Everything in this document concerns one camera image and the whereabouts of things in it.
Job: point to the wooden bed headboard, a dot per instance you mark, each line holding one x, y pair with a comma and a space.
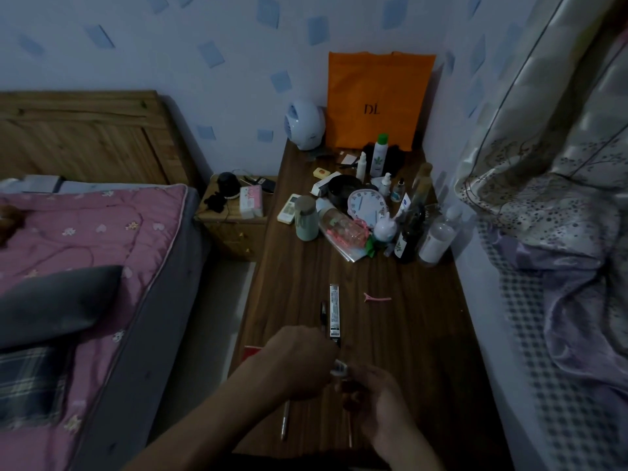
88, 137

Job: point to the pale green jar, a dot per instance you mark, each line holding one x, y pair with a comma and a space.
306, 220

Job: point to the pink white tissue pack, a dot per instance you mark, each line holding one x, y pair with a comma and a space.
250, 203

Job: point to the thin dark cosmetic pencil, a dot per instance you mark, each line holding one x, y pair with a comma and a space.
349, 429

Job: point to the small white pump bottle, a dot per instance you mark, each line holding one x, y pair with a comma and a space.
361, 167

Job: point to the red flat packet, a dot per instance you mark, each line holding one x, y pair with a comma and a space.
251, 353

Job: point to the black bowl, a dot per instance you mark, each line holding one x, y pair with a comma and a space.
343, 187

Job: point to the checked cloth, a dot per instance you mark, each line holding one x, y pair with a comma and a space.
549, 387

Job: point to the white box with orange label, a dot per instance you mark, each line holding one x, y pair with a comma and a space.
321, 172

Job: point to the patterned curtain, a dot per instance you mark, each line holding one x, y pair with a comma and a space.
549, 117

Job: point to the white remote control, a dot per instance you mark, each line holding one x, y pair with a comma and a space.
288, 209

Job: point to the white rectangular box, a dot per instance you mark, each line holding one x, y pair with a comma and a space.
321, 185

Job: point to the tan bottle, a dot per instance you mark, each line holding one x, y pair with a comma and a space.
422, 183

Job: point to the small white cosmetic container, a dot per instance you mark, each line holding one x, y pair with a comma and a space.
340, 369

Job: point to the clear bottle with white label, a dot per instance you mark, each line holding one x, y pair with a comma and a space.
438, 240

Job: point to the person's right forearm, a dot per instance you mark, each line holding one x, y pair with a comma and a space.
412, 453

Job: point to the plaid pillow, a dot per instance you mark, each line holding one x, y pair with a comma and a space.
29, 387

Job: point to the tall white spray bottle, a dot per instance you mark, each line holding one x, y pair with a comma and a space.
379, 156

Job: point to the person's left hand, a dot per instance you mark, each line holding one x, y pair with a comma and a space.
299, 358

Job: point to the person's left fingers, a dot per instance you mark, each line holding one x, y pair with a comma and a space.
334, 353

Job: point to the pink floral quilt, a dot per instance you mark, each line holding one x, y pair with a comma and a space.
83, 240

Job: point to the pink hair clip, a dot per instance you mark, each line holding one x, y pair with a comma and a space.
375, 298

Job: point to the silver cosmetic pencil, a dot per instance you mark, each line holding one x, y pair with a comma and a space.
285, 420

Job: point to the grey mattress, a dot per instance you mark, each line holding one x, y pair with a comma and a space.
147, 338

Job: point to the black phone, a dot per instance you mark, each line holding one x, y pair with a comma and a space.
265, 183

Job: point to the purple cloth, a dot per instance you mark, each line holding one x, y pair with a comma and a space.
579, 299

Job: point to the blue white tube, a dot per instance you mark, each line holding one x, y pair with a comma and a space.
404, 204

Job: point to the white round clock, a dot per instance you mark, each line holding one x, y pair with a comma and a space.
363, 204

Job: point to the person's right hand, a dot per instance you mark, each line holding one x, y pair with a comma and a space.
385, 412

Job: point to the orange tote bag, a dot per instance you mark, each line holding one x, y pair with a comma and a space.
375, 98

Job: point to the small dark dropper bottle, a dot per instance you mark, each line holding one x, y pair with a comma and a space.
399, 192

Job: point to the white folded item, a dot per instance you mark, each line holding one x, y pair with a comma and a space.
41, 183

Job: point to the person's right fingers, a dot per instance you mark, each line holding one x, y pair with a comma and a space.
360, 385

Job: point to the person's left forearm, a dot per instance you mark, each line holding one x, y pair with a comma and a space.
216, 426

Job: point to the wooden nightstand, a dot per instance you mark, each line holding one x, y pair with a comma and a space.
230, 230

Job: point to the small white card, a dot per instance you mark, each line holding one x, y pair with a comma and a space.
349, 159

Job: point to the grey pillow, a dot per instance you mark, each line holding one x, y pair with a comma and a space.
54, 304

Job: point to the black round gadget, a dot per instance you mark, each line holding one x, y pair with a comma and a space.
227, 183

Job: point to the white round humidifier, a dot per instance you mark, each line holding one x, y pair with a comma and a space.
304, 125

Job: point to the dark glass bottle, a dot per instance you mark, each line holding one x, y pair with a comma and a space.
409, 237

